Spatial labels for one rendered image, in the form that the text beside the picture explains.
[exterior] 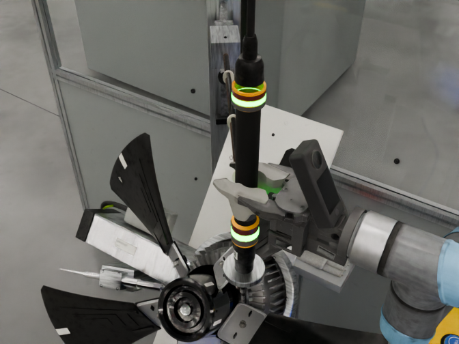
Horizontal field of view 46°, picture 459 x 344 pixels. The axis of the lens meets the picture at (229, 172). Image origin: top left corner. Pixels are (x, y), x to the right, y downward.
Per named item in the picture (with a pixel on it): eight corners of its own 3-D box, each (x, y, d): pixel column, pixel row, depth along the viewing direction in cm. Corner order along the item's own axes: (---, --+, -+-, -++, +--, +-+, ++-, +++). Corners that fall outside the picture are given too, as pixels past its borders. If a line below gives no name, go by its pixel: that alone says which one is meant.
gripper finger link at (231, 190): (206, 218, 79) (266, 234, 77) (205, 188, 75) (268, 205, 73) (214, 203, 82) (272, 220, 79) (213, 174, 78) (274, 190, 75)
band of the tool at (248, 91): (230, 95, 71) (230, 76, 69) (263, 95, 71) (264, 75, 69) (232, 115, 67) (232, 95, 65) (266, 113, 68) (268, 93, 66)
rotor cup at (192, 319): (173, 315, 114) (138, 328, 102) (195, 252, 113) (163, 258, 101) (231, 348, 108) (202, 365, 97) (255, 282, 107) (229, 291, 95)
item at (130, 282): (190, 297, 116) (62, 273, 130) (191, 287, 116) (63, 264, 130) (185, 299, 114) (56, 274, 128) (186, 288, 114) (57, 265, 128)
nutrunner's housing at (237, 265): (231, 271, 94) (232, 28, 64) (253, 270, 94) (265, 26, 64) (233, 289, 91) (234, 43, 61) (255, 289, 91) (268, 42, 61)
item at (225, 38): (210, 51, 139) (209, 20, 133) (237, 50, 139) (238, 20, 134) (211, 72, 131) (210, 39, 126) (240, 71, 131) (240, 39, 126)
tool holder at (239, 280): (221, 247, 95) (220, 207, 89) (261, 245, 95) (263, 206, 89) (223, 289, 88) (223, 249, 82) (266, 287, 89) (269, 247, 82)
